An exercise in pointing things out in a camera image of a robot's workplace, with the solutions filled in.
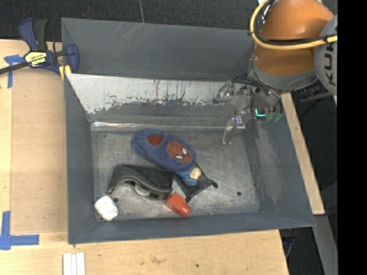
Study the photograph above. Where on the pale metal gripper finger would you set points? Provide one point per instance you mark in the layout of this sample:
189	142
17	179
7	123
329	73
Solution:
236	123
228	92

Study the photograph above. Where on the white rounded case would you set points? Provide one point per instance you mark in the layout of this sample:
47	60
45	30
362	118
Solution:
106	208

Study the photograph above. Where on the blue slipper with red face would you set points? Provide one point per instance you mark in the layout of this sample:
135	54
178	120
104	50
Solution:
160	150

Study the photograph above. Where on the black shoe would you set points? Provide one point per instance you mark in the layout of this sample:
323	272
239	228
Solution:
149	176

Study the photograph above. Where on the blue and cream toy figure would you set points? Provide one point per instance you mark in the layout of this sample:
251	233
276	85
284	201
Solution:
190	178

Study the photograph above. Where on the grey metal bin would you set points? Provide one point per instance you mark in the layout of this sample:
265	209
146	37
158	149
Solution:
229	176

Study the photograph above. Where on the red block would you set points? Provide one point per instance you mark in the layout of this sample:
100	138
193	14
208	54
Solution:
176	202

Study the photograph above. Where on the black cloth pouch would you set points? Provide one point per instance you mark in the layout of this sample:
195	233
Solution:
198	186

